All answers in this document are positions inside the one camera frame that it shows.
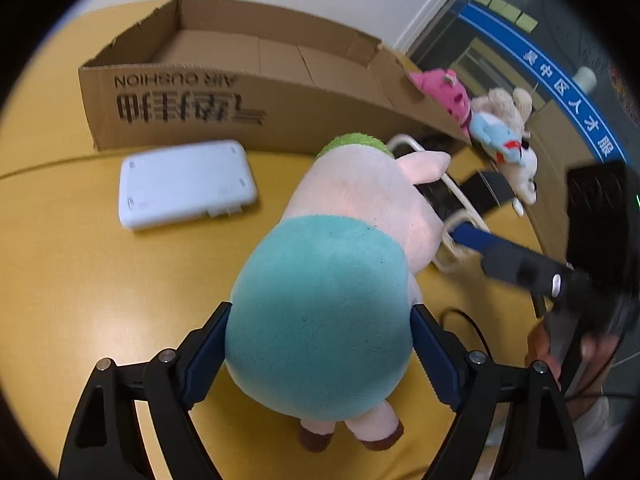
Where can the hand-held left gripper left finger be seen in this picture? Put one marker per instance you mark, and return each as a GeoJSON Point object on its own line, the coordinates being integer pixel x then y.
{"type": "Point", "coordinates": [205, 360]}

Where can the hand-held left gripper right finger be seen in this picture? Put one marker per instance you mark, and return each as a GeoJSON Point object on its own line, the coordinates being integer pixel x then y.
{"type": "Point", "coordinates": [440, 360]}

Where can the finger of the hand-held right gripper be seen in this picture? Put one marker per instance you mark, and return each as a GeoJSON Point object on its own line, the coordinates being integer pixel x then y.
{"type": "Point", "coordinates": [472, 237]}

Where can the pink pig plush toy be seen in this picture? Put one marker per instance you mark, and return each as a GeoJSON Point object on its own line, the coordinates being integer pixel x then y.
{"type": "Point", "coordinates": [320, 285]}

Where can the brown cardboard box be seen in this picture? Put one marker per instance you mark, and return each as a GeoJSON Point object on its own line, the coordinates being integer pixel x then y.
{"type": "Point", "coordinates": [200, 100]}

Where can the wooden desktop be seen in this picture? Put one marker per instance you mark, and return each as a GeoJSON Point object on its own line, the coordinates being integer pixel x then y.
{"type": "Point", "coordinates": [75, 285]}

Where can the person's right hand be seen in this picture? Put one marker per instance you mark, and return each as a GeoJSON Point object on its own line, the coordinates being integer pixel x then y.
{"type": "Point", "coordinates": [597, 352]}

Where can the white spotted dog plush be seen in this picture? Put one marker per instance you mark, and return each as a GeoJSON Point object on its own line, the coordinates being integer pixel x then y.
{"type": "Point", "coordinates": [525, 170]}

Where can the light blue plush toy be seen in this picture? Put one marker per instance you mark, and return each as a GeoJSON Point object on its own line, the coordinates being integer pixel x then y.
{"type": "Point", "coordinates": [492, 132]}

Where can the blue window banner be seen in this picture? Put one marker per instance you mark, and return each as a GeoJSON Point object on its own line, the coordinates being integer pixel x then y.
{"type": "Point", "coordinates": [575, 95]}

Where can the beige plush toy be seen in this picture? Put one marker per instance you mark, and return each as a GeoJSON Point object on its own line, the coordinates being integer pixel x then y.
{"type": "Point", "coordinates": [500, 105]}

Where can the wooden shelf behind glass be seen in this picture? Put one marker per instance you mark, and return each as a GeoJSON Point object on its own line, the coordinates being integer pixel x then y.
{"type": "Point", "coordinates": [490, 65]}

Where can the white flat plastic device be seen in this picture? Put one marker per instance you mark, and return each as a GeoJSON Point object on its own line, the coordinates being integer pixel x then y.
{"type": "Point", "coordinates": [185, 185]}

